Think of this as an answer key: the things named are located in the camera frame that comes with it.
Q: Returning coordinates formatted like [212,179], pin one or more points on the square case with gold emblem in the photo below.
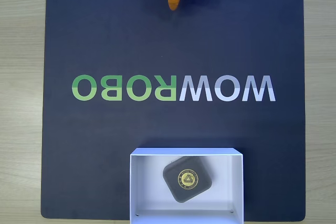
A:
[187,179]

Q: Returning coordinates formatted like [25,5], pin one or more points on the dark mat with WOWROBO print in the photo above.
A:
[105,129]

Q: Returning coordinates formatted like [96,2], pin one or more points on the white open cardboard box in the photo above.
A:
[147,182]

